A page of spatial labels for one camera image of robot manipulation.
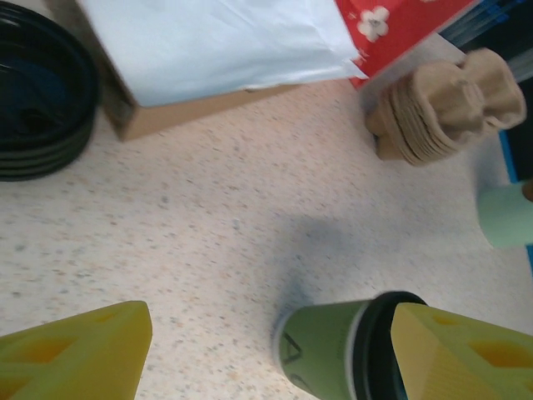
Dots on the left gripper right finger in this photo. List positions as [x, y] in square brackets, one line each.
[466, 362]

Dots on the mint green straw holder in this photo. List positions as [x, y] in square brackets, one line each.
[506, 216]

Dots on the black coffee cup lid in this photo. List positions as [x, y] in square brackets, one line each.
[375, 333]

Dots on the green paper coffee cup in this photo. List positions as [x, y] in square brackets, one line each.
[316, 346]

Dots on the brown pulp cup carrier stack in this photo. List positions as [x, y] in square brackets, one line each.
[445, 112]

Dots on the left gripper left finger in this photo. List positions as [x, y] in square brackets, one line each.
[71, 358]

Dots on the red white paper gift bag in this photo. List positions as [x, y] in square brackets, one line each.
[399, 37]

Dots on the white paper napkin stack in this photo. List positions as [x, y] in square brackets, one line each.
[216, 46]

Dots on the brown cardboard box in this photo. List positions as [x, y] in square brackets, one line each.
[187, 112]

